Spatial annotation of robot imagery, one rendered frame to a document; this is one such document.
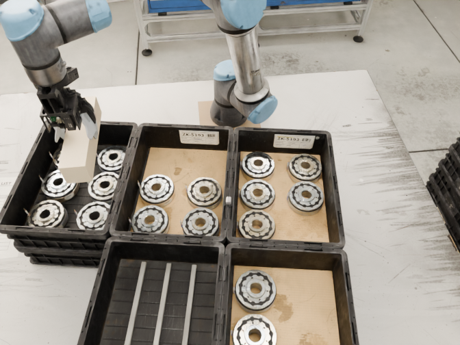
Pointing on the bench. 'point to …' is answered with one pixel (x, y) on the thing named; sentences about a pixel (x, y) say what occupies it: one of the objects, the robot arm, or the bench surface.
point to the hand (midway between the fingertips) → (80, 134)
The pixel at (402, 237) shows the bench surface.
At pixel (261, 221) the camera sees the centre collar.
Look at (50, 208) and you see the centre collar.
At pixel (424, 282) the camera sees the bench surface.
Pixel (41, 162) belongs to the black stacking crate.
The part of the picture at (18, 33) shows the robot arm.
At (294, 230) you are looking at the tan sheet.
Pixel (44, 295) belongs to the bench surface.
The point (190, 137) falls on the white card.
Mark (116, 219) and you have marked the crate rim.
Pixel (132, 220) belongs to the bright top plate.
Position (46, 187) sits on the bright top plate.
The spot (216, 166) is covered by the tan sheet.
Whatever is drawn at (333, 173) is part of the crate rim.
